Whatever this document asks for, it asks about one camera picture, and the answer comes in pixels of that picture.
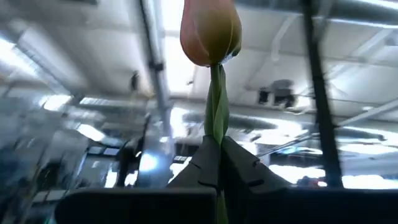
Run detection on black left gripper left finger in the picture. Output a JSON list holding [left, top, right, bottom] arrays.
[[54, 135, 221, 224]]

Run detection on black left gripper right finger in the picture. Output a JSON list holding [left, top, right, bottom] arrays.
[[221, 136, 398, 224]]

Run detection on salmon pink tulip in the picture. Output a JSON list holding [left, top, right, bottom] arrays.
[[179, 0, 243, 224]]

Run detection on dark ceiling-mounted device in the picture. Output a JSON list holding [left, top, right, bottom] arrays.
[[257, 80, 297, 108]]

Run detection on black aluminium table frame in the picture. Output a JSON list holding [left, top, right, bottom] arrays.
[[301, 0, 345, 189]]

